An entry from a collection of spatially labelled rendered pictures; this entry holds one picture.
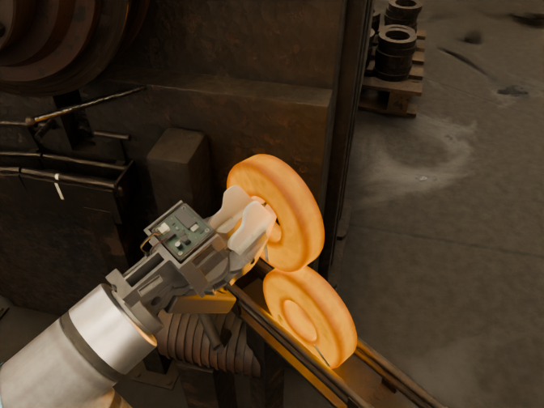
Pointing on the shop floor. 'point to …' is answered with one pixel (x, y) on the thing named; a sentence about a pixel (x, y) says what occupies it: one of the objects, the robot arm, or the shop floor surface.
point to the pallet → (394, 59)
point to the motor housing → (206, 358)
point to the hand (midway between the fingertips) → (271, 204)
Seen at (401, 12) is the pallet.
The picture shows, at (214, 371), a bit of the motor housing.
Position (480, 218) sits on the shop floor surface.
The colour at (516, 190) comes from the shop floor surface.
